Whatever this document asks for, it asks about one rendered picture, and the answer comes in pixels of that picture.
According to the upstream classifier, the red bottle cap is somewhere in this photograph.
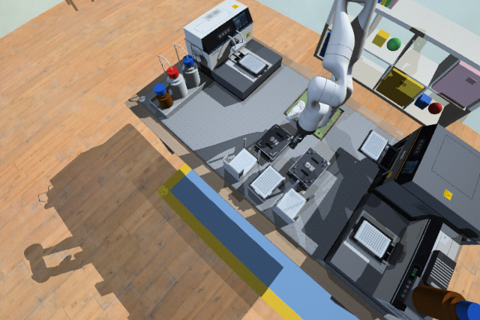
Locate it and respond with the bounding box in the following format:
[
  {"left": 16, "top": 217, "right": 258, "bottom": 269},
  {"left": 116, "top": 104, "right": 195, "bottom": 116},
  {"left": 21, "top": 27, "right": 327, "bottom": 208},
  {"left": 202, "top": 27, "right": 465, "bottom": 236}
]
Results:
[{"left": 167, "top": 67, "right": 179, "bottom": 78}]

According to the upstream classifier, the brown bottle body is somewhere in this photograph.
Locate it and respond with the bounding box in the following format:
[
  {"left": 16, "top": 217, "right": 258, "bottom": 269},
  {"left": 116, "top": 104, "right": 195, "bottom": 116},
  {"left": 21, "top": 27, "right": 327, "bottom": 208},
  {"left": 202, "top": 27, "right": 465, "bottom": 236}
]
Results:
[{"left": 412, "top": 285, "right": 466, "bottom": 320}]

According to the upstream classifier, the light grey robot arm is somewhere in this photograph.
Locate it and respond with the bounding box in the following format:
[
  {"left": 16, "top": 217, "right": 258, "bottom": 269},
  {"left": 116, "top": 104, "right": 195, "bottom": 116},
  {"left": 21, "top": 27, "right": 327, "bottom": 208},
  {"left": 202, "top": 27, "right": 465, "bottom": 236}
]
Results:
[{"left": 286, "top": 0, "right": 378, "bottom": 131}]

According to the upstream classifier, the brown glass bottle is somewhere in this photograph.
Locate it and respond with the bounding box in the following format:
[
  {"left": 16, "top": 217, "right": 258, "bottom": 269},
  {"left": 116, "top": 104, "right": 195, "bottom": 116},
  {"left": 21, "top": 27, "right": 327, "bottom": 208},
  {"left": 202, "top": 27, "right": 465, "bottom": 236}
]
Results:
[{"left": 156, "top": 91, "right": 173, "bottom": 109}]

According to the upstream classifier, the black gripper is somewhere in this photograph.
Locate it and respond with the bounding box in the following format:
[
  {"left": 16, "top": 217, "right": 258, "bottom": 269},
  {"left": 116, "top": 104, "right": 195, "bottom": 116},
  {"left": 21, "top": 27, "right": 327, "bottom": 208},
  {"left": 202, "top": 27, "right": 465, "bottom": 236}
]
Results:
[{"left": 288, "top": 120, "right": 318, "bottom": 149}]

